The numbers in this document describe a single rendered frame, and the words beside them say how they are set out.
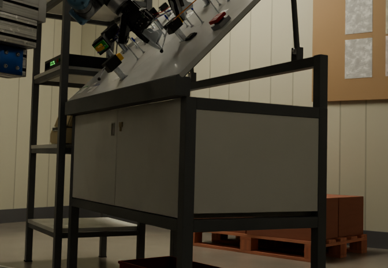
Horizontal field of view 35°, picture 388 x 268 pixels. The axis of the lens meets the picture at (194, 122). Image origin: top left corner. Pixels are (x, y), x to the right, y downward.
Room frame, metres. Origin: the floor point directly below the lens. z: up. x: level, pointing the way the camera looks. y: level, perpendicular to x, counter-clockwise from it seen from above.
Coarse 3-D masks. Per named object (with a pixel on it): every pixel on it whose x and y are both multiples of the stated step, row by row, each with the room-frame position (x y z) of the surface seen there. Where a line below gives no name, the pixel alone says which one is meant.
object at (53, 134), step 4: (96, 112) 3.20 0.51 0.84; (68, 116) 3.15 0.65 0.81; (72, 116) 3.12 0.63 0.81; (68, 120) 3.13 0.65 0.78; (56, 124) 3.26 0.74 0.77; (68, 124) 3.12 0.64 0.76; (56, 128) 3.19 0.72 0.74; (68, 128) 3.12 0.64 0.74; (52, 132) 3.26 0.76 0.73; (56, 132) 3.20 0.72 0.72; (68, 132) 3.11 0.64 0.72; (52, 136) 3.25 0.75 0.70; (56, 136) 3.19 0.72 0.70; (68, 136) 3.11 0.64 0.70; (52, 140) 3.24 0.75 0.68; (56, 140) 3.19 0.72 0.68; (68, 140) 3.11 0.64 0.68
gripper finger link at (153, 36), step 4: (144, 32) 2.25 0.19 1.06; (148, 32) 2.24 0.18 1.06; (152, 32) 2.24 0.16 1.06; (156, 32) 2.23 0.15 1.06; (148, 36) 2.25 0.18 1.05; (152, 36) 2.24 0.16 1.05; (156, 36) 2.24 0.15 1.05; (152, 40) 2.25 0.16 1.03; (156, 40) 2.25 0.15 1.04; (152, 44) 2.25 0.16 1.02; (156, 44) 2.26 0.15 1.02; (156, 48) 2.27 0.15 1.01; (160, 48) 2.26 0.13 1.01
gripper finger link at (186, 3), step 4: (176, 0) 2.28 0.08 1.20; (184, 0) 2.28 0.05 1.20; (184, 4) 2.28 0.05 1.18; (188, 4) 2.29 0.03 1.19; (192, 4) 2.30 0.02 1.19; (180, 8) 2.28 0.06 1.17; (184, 8) 2.27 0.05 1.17; (188, 8) 2.29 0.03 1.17; (180, 12) 2.29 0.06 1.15; (184, 12) 2.28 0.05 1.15; (184, 16) 2.29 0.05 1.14
